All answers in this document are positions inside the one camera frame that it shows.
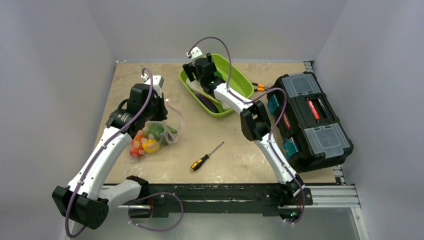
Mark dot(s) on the clear zip bag pink dots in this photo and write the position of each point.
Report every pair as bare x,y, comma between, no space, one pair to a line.
176,120

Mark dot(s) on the aluminium frame rail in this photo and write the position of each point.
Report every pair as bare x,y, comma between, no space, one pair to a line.
334,195

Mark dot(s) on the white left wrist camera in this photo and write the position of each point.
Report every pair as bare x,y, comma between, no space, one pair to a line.
156,81

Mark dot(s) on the red bell pepper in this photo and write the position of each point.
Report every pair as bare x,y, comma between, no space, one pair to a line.
136,149

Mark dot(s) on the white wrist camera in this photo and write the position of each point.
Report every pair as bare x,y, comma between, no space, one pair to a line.
194,53
156,81

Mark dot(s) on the purple eggplant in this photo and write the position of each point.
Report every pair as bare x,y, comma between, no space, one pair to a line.
207,103

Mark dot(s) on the black toolbox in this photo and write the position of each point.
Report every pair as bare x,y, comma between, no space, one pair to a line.
313,137

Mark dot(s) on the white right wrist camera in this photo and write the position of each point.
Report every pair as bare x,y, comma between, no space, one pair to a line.
194,53

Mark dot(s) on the green cucumber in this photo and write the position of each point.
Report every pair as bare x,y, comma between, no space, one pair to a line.
170,130

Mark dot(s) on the green bok choy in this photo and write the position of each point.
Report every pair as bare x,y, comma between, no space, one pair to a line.
225,106

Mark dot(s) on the orange persimmon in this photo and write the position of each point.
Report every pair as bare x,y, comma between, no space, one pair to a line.
140,136

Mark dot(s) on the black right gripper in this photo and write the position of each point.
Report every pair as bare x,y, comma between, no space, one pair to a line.
191,71

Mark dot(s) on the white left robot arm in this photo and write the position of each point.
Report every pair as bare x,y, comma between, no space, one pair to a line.
83,200

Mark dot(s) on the green plastic tray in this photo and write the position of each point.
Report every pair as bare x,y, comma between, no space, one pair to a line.
238,83

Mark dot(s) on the orange handled pliers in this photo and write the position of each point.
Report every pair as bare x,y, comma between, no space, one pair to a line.
258,87

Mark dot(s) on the green mango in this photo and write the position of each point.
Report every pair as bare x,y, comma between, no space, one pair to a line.
153,131

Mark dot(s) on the yellow black screwdriver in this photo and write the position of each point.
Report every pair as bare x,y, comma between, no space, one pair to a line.
198,163

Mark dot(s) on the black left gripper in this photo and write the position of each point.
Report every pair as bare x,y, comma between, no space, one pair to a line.
161,115

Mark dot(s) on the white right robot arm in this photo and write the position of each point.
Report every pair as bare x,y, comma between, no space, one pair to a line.
255,123

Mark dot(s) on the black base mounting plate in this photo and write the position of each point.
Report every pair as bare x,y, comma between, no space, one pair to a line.
162,212

